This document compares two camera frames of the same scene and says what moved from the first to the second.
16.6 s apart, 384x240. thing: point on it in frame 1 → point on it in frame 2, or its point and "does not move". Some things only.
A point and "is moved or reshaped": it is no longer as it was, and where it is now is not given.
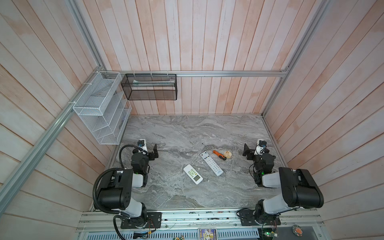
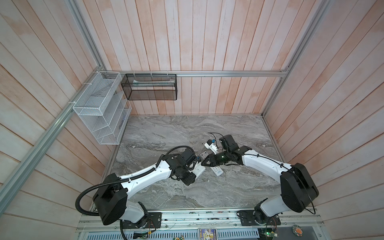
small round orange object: (297, 230) does not move
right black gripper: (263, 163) → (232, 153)
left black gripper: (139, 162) → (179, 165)
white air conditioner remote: (191, 172) is moved or reshaped
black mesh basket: (150, 86) does not move
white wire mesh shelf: (105, 109) does not move
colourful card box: (207, 234) does not move
